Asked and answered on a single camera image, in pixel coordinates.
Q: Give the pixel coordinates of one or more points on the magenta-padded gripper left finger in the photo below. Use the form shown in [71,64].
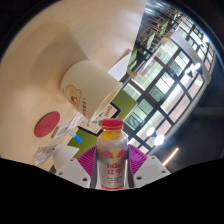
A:
[87,161]

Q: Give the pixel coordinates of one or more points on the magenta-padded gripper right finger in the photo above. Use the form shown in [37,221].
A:
[137,161]

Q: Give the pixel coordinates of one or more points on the red-capped clear drink bottle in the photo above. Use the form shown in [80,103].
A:
[112,166]

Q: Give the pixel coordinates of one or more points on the small blue-capped bottle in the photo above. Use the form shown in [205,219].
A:
[77,138]

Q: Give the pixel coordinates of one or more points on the black pendant lamps group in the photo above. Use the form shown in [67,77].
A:
[159,140]

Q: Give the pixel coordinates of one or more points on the curved linear ceiling light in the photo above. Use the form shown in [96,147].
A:
[170,156]

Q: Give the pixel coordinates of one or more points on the flat round red coaster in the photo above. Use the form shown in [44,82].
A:
[47,124]

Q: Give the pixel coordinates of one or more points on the green upholstered bench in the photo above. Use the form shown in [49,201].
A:
[124,103]

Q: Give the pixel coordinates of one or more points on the cream yellow mug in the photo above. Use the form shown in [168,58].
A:
[90,86]

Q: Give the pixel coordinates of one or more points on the wooden green-seat chairs group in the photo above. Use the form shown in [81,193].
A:
[150,38]

